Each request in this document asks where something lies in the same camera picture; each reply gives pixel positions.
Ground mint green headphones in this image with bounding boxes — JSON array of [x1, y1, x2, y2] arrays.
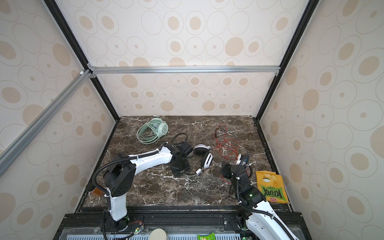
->
[[137, 117, 169, 145]]

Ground red headphone cable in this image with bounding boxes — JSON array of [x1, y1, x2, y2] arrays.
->
[[212, 123, 241, 185]]

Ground black frame post left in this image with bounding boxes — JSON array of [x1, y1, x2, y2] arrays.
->
[[44, 0, 120, 122]]

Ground cream lid jar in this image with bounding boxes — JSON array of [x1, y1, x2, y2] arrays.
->
[[148, 229, 168, 240]]

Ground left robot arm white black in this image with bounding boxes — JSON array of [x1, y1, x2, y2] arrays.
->
[[86, 140, 193, 232]]

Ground silver aluminium left rail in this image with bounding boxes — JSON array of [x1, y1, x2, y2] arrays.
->
[[1, 70, 91, 175]]

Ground green snack packet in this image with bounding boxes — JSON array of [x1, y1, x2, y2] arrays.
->
[[197, 233, 216, 240]]

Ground silver aluminium back rail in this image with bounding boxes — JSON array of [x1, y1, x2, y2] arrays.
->
[[90, 66, 280, 74]]

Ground white black headphones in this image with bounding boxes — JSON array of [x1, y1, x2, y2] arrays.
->
[[184, 144, 213, 177]]

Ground amber bottle black cap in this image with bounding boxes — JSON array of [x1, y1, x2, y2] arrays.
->
[[92, 188, 104, 197]]

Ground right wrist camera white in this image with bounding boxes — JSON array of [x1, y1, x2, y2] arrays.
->
[[236, 153, 250, 169]]

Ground black frame post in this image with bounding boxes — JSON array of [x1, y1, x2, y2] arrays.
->
[[44, 0, 120, 122], [254, 0, 319, 123]]

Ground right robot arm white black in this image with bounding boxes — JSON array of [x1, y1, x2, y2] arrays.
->
[[225, 154, 298, 240]]

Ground yellow chips bag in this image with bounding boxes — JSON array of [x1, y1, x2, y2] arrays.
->
[[256, 171, 290, 204]]

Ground black frame post right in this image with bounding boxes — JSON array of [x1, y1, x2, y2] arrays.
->
[[254, 0, 319, 123]]

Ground black mounting base rail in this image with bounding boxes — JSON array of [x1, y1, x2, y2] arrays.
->
[[54, 206, 255, 240]]

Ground silver aluminium rail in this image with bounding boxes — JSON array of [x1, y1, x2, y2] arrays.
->
[[90, 66, 280, 74], [1, 70, 91, 175]]

